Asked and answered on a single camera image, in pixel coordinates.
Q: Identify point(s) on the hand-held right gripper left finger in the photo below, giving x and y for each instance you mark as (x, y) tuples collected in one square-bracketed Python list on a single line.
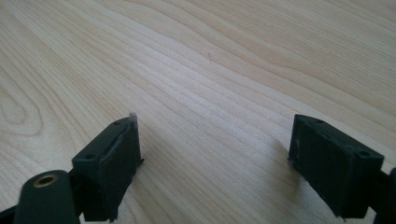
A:
[(109, 174)]

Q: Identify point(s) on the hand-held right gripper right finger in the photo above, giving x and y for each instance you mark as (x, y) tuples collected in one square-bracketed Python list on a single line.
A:
[(336, 174)]

